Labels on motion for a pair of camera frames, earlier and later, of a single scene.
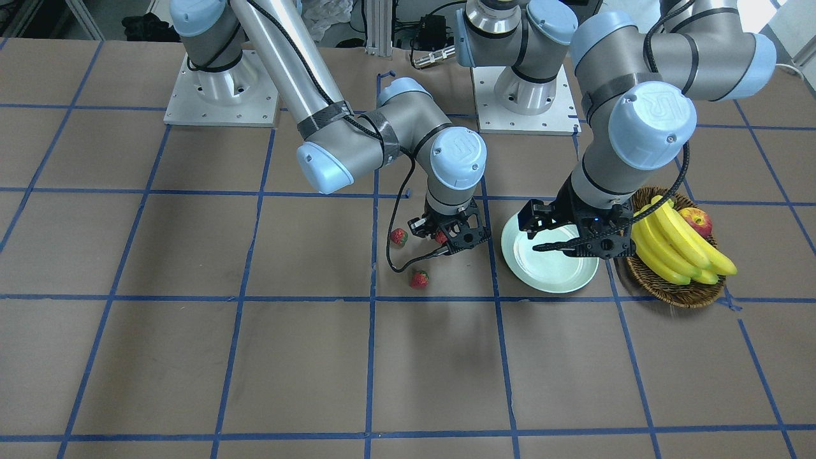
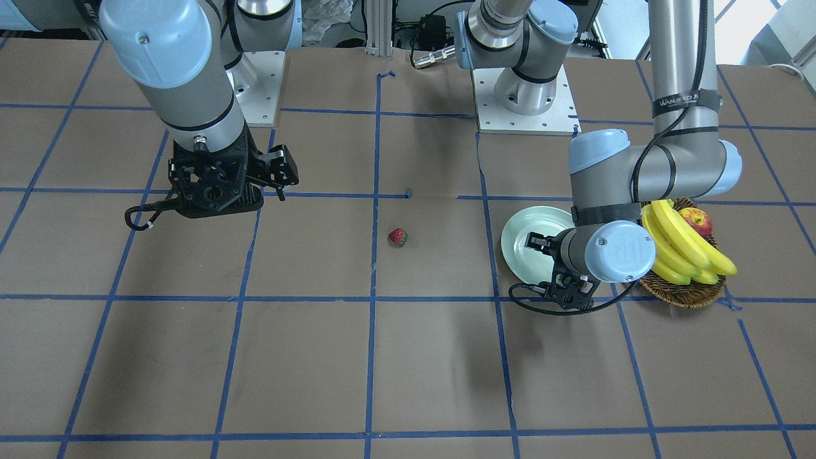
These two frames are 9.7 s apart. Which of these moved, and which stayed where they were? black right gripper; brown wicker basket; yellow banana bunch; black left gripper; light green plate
Moved: black left gripper; black right gripper
Stayed: light green plate; yellow banana bunch; brown wicker basket
